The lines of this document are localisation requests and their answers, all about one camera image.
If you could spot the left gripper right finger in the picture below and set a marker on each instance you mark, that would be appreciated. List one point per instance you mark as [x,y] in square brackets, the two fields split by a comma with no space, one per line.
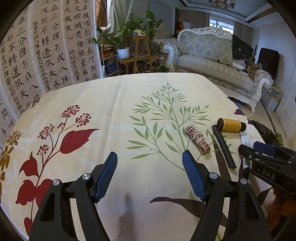
[245,220]

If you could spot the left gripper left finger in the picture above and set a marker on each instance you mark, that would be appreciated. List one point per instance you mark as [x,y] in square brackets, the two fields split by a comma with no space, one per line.
[54,220]

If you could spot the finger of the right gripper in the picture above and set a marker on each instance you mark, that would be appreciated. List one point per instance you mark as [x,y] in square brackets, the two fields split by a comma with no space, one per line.
[247,152]
[264,148]

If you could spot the white toothpaste tube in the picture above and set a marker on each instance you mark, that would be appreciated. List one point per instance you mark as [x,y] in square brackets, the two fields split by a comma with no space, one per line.
[245,141]

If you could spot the black trash bag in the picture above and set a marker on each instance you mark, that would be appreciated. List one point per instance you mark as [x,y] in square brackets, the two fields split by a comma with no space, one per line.
[267,134]

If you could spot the green slipper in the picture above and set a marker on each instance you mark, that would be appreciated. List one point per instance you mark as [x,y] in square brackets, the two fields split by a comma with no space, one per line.
[279,138]

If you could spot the black tube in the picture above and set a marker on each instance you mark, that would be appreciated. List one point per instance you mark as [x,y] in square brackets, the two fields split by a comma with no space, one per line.
[223,146]

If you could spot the yellow bottle black cap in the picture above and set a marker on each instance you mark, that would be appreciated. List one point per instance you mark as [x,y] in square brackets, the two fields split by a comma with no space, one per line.
[228,125]

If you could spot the plaid ribbon bundle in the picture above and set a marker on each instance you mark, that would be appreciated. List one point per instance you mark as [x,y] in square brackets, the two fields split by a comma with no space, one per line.
[198,139]

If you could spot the white door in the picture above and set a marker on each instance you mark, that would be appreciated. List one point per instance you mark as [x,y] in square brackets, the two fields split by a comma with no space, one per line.
[286,110]

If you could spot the storage box by sofa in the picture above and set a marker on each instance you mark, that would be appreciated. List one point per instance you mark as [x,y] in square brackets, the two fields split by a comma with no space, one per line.
[271,98]

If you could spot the dark covered cabinet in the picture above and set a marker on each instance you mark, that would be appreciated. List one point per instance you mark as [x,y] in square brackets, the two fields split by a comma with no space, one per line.
[269,59]

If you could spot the black jacket on sofa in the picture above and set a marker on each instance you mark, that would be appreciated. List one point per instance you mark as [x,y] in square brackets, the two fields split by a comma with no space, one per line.
[240,49]

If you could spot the floral cream tablecloth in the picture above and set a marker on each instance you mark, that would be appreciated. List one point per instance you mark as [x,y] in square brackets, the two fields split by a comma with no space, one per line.
[142,118]

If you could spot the ornate white sofa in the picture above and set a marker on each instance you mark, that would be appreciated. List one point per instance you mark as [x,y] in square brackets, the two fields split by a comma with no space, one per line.
[209,51]

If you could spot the wooden plant stand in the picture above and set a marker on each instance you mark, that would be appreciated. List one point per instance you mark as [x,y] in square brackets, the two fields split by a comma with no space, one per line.
[141,54]

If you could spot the white plant pot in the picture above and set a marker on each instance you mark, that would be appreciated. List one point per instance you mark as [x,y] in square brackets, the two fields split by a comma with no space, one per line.
[123,54]

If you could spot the green potted plant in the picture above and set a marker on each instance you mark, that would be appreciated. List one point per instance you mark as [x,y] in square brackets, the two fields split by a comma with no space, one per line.
[119,40]

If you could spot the calligraphy folding screen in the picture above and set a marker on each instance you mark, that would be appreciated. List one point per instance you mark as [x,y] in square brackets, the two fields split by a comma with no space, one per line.
[48,46]

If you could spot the grey curtain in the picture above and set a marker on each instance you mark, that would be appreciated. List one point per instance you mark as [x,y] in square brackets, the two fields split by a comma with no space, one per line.
[117,13]

